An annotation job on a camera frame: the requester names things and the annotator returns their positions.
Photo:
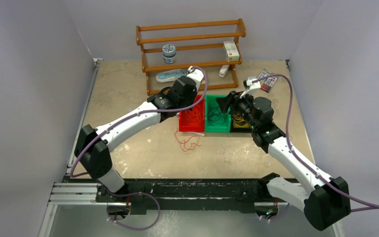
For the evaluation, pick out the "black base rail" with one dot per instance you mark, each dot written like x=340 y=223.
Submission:
x=242 y=195

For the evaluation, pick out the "black plastic bin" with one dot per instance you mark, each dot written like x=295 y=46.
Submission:
x=238 y=123

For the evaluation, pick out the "blue white jar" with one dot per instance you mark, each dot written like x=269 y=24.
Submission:
x=169 y=53

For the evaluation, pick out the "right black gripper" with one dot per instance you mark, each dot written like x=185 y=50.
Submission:
x=234 y=98

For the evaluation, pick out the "blue correction tape package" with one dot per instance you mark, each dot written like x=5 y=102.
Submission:
x=170 y=75

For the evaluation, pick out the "wooden three-tier shelf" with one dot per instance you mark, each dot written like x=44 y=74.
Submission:
x=197 y=44

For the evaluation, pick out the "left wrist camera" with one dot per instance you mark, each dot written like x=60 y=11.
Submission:
x=196 y=73

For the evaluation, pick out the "coloured marker set pack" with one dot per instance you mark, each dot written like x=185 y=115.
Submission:
x=268 y=83

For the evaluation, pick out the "white red box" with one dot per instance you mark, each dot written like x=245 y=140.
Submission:
x=231 y=51

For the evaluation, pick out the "red plastic bin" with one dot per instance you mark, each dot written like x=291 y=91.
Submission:
x=193 y=120

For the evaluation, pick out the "green plastic bin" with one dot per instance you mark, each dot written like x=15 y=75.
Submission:
x=215 y=120

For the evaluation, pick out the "white stapler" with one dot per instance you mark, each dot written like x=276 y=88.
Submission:
x=223 y=70

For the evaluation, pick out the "white red marker pen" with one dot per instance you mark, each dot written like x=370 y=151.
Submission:
x=196 y=133

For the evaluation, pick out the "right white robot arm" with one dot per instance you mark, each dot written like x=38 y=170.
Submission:
x=316 y=194

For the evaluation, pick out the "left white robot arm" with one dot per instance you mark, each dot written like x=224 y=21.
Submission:
x=94 y=145

